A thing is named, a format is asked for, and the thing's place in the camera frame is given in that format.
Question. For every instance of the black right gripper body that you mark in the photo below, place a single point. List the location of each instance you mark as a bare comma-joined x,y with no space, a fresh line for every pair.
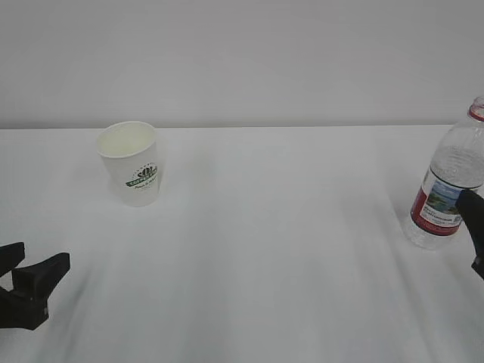
478,266

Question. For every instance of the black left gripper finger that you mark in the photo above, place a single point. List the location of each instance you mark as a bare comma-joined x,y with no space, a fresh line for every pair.
11,256
39,280

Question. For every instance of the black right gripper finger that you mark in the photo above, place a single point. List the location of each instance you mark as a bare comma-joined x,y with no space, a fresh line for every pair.
470,207

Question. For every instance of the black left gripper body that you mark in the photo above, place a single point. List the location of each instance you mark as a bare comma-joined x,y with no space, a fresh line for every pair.
24,309

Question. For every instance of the clear plastic water bottle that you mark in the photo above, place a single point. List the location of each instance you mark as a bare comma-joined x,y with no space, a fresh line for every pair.
456,165

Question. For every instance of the white paper cup green logo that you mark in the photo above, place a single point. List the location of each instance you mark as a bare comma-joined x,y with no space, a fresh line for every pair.
129,153

